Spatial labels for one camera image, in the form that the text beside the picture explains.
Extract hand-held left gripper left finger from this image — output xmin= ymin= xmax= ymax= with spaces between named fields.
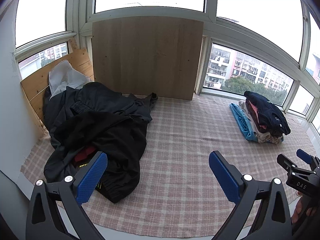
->
xmin=26 ymin=152 xmax=108 ymax=240

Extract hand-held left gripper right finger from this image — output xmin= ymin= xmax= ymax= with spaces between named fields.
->
xmin=209 ymin=151 xmax=293 ymax=240

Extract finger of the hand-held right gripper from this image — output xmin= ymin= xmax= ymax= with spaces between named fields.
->
xmin=297 ymin=149 xmax=320 ymax=172
xmin=277 ymin=154 xmax=312 ymax=180

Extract pile of black clothes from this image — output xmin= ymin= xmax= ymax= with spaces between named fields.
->
xmin=42 ymin=81 xmax=158 ymax=140

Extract person's right hand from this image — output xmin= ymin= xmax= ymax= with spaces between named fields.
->
xmin=291 ymin=191 xmax=310 ymax=227

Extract black cloth piece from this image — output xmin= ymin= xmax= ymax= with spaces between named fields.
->
xmin=72 ymin=147 xmax=120 ymax=204

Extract black ribbed hem garment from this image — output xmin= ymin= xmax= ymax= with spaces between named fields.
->
xmin=44 ymin=110 xmax=148 ymax=188

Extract pink plaid blanket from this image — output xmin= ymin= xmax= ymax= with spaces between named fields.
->
xmin=20 ymin=94 xmax=318 ymax=230

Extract green trees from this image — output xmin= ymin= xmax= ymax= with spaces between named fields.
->
xmin=221 ymin=76 xmax=288 ymax=105

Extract pink apartment building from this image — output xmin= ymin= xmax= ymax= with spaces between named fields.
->
xmin=204 ymin=42 xmax=320 ymax=98

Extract white garment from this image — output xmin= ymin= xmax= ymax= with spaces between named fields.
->
xmin=48 ymin=60 xmax=93 ymax=99

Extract pine plank panel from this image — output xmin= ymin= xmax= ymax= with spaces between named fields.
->
xmin=21 ymin=38 xmax=95 ymax=130

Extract white apartment building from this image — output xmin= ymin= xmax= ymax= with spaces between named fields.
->
xmin=19 ymin=41 xmax=69 ymax=80

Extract light wooden board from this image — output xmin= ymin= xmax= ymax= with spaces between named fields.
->
xmin=91 ymin=16 xmax=204 ymax=101

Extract white window frame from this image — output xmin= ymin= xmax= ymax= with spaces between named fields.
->
xmin=10 ymin=0 xmax=320 ymax=135

